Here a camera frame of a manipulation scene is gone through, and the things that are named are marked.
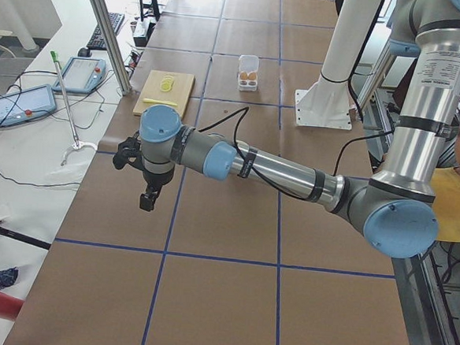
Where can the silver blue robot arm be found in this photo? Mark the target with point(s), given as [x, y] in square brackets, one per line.
[395, 209]

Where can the far teach pendant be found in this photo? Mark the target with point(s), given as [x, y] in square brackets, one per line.
[82, 75]

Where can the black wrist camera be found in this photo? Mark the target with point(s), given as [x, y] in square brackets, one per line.
[149, 197]

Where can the clear plastic egg box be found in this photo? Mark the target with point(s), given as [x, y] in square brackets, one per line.
[248, 63]

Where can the yellow plastic knife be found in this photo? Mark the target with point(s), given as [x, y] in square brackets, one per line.
[156, 101]

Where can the brown egg front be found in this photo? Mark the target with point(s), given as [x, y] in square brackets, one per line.
[244, 76]

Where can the black tripod rod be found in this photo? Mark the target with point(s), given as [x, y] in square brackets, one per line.
[8, 234]

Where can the aluminium frame post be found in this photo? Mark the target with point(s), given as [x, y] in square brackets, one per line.
[113, 49]

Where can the grabber stick tool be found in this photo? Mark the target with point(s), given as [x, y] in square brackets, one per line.
[77, 143]

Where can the near teach pendant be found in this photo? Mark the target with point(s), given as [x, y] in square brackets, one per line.
[26, 105]

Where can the black computer mouse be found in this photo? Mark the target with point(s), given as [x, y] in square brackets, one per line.
[84, 52]

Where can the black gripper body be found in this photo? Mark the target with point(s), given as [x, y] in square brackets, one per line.
[155, 180]

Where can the teach pendant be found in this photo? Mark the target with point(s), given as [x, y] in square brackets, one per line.
[82, 75]
[26, 105]

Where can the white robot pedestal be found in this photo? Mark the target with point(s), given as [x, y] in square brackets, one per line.
[326, 104]

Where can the bamboo cutting board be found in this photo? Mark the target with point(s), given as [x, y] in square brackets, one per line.
[180, 93]

